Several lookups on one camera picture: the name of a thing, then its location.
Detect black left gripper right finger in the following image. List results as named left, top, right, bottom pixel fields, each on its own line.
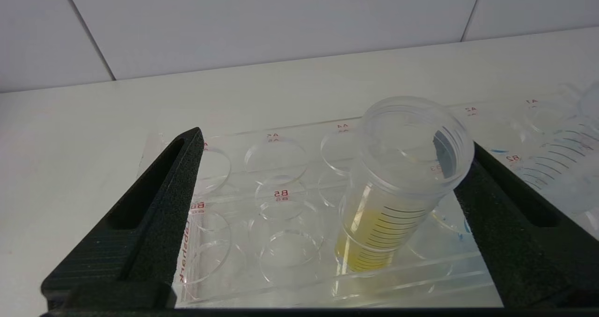
left=453, top=141, right=599, bottom=308

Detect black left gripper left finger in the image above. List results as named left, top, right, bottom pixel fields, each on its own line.
left=41, top=127, right=205, bottom=309

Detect test tube with yellow pigment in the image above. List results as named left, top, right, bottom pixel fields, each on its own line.
left=335, top=96, right=475, bottom=275

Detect test tube with blue pigment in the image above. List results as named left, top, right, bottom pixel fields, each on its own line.
left=515, top=81, right=599, bottom=214

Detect clear acrylic test tube rack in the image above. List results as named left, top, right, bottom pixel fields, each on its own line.
left=138, top=85, right=599, bottom=308

